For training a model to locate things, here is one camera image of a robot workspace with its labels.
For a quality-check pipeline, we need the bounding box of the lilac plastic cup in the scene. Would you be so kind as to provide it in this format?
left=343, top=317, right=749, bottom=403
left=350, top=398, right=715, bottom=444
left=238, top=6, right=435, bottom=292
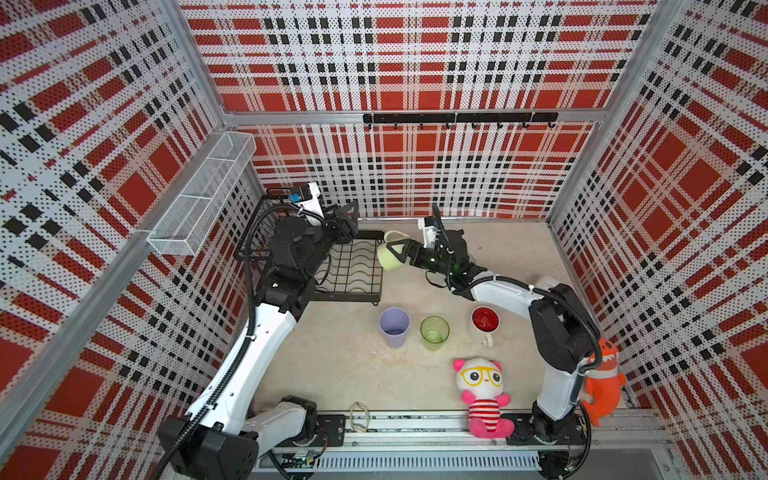
left=378, top=307, right=410, bottom=349

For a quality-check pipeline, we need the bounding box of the light green ceramic mug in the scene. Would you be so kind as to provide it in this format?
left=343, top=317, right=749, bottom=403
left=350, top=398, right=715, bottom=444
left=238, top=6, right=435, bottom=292
left=377, top=230, right=411, bottom=271

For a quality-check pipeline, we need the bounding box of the short green transparent cup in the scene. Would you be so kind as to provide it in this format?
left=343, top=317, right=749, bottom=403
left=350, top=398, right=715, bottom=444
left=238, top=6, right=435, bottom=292
left=419, top=316, right=451, bottom=351

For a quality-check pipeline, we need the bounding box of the orange fish plush toy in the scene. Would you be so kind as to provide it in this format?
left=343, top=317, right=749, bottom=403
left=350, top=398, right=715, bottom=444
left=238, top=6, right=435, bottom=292
left=580, top=337, right=626, bottom=427

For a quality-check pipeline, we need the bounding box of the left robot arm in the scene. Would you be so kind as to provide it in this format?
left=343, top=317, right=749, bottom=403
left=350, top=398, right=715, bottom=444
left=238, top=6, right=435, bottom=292
left=150, top=201, right=359, bottom=479

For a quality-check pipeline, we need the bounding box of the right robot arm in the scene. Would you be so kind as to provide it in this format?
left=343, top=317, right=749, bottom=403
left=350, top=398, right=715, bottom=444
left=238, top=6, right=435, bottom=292
left=384, top=228, right=607, bottom=444

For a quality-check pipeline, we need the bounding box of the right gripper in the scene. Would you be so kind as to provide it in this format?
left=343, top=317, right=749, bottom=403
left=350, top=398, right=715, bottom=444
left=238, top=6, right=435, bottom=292
left=386, top=238, right=452, bottom=277

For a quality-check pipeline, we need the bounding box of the red and white mug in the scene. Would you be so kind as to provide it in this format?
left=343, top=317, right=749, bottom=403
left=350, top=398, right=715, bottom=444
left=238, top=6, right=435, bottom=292
left=467, top=306, right=500, bottom=349

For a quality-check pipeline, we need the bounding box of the black wall hook rail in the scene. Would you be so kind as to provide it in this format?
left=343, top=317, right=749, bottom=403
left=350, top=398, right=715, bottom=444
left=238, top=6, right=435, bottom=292
left=362, top=111, right=559, bottom=126

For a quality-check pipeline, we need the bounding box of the black wire dish rack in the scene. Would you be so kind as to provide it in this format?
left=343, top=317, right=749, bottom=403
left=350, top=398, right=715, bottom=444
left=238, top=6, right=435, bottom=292
left=235, top=192, right=384, bottom=311

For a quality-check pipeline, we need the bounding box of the white mesh wall shelf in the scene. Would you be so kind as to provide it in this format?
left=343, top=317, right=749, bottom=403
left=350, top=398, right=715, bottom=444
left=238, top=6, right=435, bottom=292
left=148, top=131, right=256, bottom=256

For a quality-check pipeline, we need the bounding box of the white pink panda plush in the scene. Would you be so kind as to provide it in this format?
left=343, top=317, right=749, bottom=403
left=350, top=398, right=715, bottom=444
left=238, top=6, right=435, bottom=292
left=452, top=357, right=515, bottom=439

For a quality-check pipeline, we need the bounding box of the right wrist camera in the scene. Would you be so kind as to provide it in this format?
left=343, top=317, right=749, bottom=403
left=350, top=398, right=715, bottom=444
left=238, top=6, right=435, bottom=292
left=418, top=216, right=440, bottom=249

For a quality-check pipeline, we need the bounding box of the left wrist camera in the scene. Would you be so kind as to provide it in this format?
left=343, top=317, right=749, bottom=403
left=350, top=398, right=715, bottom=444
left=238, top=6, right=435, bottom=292
left=288, top=182, right=323, bottom=216

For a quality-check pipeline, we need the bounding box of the beige rubber band loop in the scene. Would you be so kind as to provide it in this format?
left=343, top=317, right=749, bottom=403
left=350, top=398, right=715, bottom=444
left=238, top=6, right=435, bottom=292
left=348, top=401, right=371, bottom=433

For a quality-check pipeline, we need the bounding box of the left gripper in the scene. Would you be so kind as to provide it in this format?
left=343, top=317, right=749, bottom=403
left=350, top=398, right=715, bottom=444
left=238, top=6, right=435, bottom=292
left=300, top=200, right=355, bottom=278

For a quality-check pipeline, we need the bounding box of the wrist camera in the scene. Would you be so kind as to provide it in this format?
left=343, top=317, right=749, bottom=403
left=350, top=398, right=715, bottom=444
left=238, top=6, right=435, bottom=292
left=418, top=216, right=440, bottom=249
left=288, top=182, right=323, bottom=216

